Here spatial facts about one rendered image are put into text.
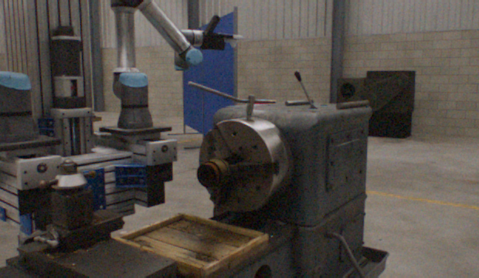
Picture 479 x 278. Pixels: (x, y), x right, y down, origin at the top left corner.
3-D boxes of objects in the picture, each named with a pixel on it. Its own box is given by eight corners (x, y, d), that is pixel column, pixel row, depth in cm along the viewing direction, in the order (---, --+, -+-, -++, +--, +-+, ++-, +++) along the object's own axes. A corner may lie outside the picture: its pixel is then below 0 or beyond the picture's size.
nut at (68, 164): (71, 170, 106) (70, 156, 105) (81, 172, 104) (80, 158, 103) (56, 173, 103) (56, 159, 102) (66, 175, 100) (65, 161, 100)
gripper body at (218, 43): (219, 49, 219) (197, 48, 213) (220, 32, 216) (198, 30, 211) (225, 50, 212) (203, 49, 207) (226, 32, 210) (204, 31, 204)
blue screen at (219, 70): (168, 134, 1018) (164, 32, 983) (200, 133, 1042) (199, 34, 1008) (210, 171, 630) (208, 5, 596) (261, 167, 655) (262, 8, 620)
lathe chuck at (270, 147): (209, 189, 163) (220, 108, 156) (280, 219, 146) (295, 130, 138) (193, 194, 156) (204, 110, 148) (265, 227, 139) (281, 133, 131)
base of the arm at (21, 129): (-16, 139, 149) (-19, 110, 148) (28, 134, 160) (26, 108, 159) (0, 144, 139) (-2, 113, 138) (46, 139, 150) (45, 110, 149)
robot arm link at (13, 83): (11, 113, 141) (8, 70, 139) (-19, 111, 145) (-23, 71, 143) (40, 110, 152) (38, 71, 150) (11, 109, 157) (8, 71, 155)
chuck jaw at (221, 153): (229, 161, 148) (214, 130, 151) (239, 154, 145) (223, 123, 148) (209, 166, 139) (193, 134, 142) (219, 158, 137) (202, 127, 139)
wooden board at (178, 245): (182, 222, 152) (182, 211, 152) (269, 246, 131) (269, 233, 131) (113, 250, 128) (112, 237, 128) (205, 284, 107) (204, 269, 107)
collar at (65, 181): (74, 179, 109) (74, 167, 109) (93, 184, 104) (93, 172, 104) (45, 186, 103) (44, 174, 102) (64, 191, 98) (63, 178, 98)
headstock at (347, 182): (280, 177, 222) (282, 101, 216) (372, 191, 194) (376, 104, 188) (205, 204, 174) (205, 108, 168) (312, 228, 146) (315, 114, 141)
